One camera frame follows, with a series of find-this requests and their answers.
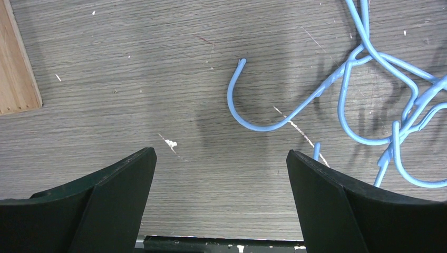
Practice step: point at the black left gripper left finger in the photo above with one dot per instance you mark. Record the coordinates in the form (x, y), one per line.
(99, 212)

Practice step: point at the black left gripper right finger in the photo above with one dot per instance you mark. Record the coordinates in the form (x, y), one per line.
(338, 213)

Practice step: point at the wooden clothes rack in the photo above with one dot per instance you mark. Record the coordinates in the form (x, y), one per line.
(19, 89)

